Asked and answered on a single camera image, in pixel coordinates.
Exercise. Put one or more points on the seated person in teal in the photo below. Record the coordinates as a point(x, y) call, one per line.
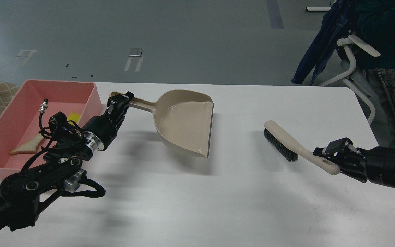
point(375, 21)

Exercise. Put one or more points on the beige plastic dustpan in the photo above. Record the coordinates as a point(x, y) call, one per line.
point(183, 119)

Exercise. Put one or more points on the beige hand brush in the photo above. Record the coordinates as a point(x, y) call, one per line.
point(291, 149)

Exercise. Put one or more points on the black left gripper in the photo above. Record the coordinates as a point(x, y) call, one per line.
point(103, 129)

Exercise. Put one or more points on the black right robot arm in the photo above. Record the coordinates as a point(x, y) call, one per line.
point(376, 165)

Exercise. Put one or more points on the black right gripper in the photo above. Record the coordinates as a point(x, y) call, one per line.
point(376, 165)

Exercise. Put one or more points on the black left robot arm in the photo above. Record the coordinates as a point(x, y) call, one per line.
point(55, 170)

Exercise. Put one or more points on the blue denim jacket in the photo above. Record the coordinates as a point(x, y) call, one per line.
point(339, 22)

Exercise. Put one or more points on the pink plastic bin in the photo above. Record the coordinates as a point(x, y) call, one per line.
point(20, 120)

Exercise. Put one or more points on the yellow sponge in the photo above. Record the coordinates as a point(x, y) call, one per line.
point(74, 117)

